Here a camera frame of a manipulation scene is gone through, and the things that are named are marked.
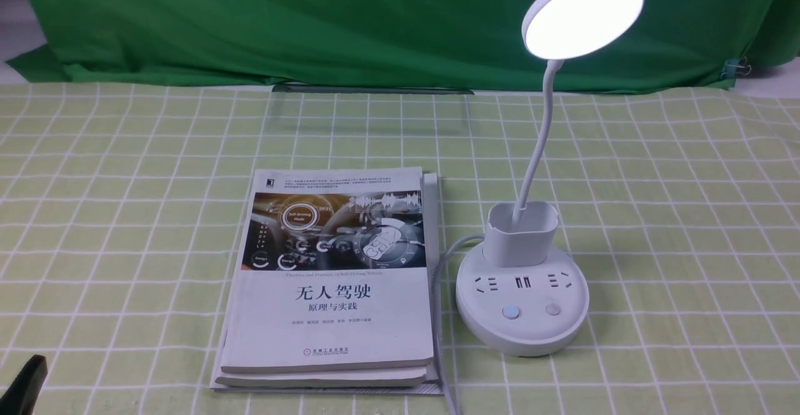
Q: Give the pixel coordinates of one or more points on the white desk lamp with socket base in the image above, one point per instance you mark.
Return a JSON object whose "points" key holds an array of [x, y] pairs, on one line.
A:
{"points": [[516, 291]]}

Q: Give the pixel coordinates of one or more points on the self-driving textbook top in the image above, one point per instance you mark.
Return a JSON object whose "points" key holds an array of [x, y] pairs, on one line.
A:
{"points": [[331, 315]]}

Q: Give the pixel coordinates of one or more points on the green backdrop cloth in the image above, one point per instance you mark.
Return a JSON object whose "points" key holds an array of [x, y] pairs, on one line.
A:
{"points": [[465, 44]]}

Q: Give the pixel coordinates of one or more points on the white book bottom of stack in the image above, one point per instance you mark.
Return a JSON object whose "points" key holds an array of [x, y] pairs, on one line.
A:
{"points": [[431, 389]]}

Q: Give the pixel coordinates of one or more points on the green checkered tablecloth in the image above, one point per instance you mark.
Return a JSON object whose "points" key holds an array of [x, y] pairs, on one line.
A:
{"points": [[121, 208]]}

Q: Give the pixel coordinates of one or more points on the metal binder clip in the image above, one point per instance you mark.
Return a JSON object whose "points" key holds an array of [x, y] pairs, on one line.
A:
{"points": [[735, 68]]}

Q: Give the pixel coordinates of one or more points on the black object at left corner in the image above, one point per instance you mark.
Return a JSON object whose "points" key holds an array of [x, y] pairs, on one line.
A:
{"points": [[22, 395]]}

